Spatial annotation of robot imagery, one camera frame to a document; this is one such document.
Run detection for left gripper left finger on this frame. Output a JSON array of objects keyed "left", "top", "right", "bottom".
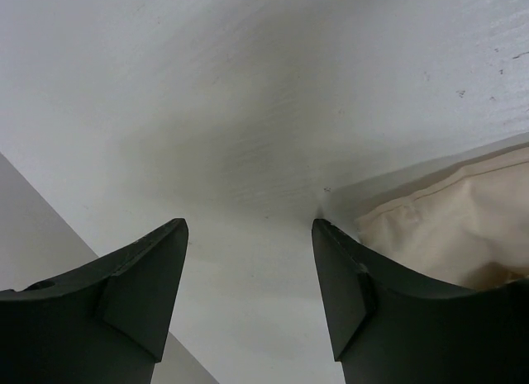
[{"left": 1, "top": 219, "right": 188, "bottom": 383}]

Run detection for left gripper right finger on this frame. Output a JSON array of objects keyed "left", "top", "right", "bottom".
[{"left": 312, "top": 219, "right": 528, "bottom": 383}]

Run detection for beige trousers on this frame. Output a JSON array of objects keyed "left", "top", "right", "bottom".
[{"left": 355, "top": 147, "right": 528, "bottom": 290}]

